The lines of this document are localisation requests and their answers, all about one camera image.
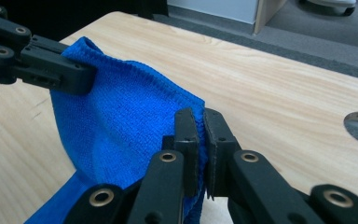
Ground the white cabinet panel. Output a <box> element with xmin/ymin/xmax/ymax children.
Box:
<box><xmin>167</xmin><ymin>0</ymin><xmax>259</xmax><ymax>25</ymax></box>

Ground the chair base with caster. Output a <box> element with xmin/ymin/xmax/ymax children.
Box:
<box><xmin>297</xmin><ymin>0</ymin><xmax>357</xmax><ymax>17</ymax></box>

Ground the blue microfibre cloth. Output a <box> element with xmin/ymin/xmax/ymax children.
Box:
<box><xmin>24</xmin><ymin>36</ymin><xmax>209</xmax><ymax>224</ymax></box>

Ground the light wooden board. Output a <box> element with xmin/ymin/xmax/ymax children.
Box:
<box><xmin>254</xmin><ymin>0</ymin><xmax>288</xmax><ymax>35</ymax></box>

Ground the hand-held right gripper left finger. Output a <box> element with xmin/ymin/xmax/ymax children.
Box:
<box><xmin>162</xmin><ymin>106</ymin><xmax>200</xmax><ymax>198</ymax></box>

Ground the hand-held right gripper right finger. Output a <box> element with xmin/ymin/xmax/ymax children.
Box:
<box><xmin>203</xmin><ymin>107</ymin><xmax>242</xmax><ymax>201</ymax></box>

